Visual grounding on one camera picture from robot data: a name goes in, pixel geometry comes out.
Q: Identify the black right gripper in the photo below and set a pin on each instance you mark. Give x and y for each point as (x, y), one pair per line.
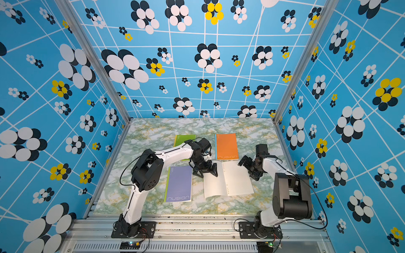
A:
(256, 175)

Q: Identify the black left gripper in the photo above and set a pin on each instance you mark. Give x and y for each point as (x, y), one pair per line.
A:
(209, 168)

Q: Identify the orange cover notebook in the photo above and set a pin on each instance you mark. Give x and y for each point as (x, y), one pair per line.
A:
(226, 147)

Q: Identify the purple cover notebook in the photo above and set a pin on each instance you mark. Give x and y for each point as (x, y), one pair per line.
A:
(179, 184)

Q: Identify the green cover notebook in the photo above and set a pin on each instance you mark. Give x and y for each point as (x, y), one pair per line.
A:
(180, 143)

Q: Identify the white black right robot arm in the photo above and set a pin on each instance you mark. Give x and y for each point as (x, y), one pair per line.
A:
(291, 193)

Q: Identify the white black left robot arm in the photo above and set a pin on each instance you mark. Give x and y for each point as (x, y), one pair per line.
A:
(146, 173)

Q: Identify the right controller circuit board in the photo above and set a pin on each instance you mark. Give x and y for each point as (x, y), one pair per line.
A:
(265, 247)

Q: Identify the controller circuit board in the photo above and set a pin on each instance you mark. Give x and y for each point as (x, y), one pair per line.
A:
(265, 247)
(129, 246)

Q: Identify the left controller circuit board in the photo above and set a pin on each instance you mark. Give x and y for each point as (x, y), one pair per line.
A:
(129, 246)

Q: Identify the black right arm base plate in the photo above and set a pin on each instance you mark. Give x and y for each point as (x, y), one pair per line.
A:
(251, 230)

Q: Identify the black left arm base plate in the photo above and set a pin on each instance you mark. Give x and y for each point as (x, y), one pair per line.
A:
(143, 229)

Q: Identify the aluminium front rail frame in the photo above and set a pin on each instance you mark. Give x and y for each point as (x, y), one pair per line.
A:
(194, 234)

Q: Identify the aluminium right corner post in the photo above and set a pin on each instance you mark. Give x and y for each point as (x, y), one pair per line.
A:
(327, 12)

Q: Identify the aluminium corner post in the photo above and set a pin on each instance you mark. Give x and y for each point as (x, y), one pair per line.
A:
(83, 39)
(327, 12)

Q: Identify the aluminium left corner post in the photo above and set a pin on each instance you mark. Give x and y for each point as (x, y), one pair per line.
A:
(83, 39)

